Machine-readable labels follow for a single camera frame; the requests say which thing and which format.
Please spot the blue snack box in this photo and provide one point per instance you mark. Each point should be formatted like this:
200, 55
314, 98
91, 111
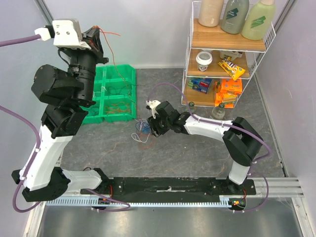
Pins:
200, 84

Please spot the grey shampoo bottle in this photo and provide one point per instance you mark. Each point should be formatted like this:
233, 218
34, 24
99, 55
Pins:
234, 16

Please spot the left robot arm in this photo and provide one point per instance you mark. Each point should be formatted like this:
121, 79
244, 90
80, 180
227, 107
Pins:
67, 95

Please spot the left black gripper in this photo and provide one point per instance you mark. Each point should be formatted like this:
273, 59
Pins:
92, 38

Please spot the white cup carton pack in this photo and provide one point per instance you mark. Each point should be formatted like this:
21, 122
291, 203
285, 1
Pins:
233, 55

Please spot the yellow candy bag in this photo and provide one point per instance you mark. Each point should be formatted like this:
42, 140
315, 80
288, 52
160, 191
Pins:
233, 70

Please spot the beige lotion bottle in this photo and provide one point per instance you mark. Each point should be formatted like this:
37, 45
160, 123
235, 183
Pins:
210, 12

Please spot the light green shampoo bottle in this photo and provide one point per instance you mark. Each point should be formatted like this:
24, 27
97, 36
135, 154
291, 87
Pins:
259, 20

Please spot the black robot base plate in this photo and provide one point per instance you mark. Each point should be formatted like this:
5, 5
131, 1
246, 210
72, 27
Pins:
119, 186

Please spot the orange snack boxes stack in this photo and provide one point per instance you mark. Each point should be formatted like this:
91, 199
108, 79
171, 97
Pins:
227, 91

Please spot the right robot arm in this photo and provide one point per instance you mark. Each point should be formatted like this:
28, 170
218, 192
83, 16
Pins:
241, 140

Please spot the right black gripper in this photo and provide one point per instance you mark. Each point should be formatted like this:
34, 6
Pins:
156, 126

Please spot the green compartment bin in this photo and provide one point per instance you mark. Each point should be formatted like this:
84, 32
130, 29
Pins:
114, 95

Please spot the white paper coffee cup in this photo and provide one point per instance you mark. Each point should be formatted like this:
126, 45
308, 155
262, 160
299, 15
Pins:
203, 59

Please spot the white wire wooden shelf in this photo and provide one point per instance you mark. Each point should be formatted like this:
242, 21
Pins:
215, 40

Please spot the right glass bottle green cap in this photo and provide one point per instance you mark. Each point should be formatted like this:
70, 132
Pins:
218, 113

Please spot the grey slotted cable duct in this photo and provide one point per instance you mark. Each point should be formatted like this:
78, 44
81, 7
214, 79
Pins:
98, 202

